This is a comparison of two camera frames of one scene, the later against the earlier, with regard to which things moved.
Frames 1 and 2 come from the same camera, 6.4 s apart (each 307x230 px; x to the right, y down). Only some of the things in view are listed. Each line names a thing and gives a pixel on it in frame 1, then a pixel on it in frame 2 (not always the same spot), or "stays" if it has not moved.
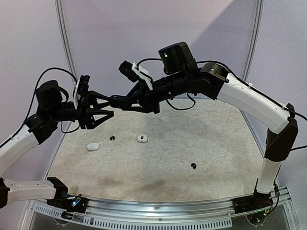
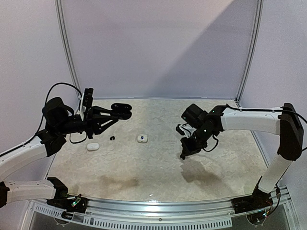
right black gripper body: (148, 96) → (187, 147)
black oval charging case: (119, 101) → (122, 110)
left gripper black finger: (90, 122) → (105, 125)
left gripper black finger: (92, 100) → (100, 111)
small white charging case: (142, 138) stays
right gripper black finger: (139, 106) → (183, 155)
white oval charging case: (93, 146) stays
